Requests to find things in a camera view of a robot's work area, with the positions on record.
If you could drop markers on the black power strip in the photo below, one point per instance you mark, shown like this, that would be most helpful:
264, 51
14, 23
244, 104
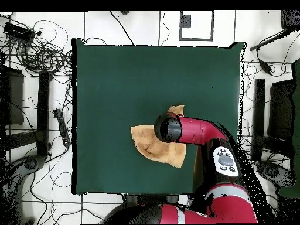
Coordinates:
62, 126

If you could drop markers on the dark green hanging cloth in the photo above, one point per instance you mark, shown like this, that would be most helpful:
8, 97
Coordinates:
297, 105

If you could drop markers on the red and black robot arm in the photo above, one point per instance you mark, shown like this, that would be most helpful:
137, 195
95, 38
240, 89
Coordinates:
199, 131

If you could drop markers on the black power adapter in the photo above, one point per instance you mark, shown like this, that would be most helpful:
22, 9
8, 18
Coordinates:
266, 66

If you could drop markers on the dark grey square plate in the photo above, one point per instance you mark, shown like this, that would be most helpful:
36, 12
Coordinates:
185, 21

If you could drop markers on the grey floor tape frame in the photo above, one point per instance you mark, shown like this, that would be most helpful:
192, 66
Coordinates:
212, 28

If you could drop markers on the dark green table cloth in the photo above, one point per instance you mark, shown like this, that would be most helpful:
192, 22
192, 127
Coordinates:
105, 82

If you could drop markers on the black flat box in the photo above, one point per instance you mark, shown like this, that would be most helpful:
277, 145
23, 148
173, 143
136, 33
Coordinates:
281, 110
14, 98

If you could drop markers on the black stand bar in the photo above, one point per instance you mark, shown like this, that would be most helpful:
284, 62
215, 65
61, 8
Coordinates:
43, 112
259, 112

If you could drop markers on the black speckled box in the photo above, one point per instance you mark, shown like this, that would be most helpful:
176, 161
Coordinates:
290, 20

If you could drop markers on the black boom pole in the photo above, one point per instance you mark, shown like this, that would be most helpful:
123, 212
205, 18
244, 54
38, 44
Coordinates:
269, 41

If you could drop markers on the yellow terry towel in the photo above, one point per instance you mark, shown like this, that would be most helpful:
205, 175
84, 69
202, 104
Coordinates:
150, 145

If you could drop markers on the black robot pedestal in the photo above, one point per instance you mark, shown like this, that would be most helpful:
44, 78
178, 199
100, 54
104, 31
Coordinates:
150, 199

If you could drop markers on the black network box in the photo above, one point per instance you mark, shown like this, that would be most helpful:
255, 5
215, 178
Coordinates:
18, 31

